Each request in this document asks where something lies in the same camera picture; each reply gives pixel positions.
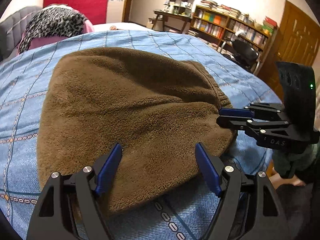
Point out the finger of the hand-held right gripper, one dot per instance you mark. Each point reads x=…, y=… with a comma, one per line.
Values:
x=232, y=123
x=235, y=112

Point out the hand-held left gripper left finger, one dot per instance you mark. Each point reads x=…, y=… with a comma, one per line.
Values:
x=108, y=170

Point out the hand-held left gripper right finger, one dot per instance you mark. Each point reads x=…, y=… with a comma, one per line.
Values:
x=207, y=167

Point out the brown fleece pants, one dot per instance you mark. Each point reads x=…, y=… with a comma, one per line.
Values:
x=125, y=105

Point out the person's right forearm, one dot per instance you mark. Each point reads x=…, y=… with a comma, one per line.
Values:
x=285, y=162

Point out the black office chair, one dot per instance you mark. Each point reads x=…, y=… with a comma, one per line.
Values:
x=243, y=48

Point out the brown panelled door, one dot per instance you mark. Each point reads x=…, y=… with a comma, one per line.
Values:
x=295, y=37

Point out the rows of shelved books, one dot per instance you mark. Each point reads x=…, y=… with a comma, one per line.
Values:
x=212, y=22

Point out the wooden bookshelf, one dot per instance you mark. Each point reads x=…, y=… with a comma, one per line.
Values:
x=226, y=15

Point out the stacks of books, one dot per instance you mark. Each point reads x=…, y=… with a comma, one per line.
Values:
x=225, y=7

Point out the blue patterned blanket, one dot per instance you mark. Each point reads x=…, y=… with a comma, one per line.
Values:
x=25, y=92

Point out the wooden desk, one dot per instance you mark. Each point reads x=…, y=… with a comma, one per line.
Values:
x=172, y=14

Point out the wooden desk organizer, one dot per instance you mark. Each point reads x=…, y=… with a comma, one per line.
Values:
x=181, y=0

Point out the white striped bed sheet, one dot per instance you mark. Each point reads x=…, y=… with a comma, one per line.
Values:
x=132, y=26

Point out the pink round trinket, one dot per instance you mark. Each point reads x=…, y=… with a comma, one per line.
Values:
x=113, y=27

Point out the leopard print cloth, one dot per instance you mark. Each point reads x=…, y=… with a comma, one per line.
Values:
x=55, y=20

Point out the grey upholstered headboard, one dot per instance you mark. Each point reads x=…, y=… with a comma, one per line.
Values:
x=10, y=30

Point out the red mattress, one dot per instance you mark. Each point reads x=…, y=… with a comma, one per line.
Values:
x=82, y=0

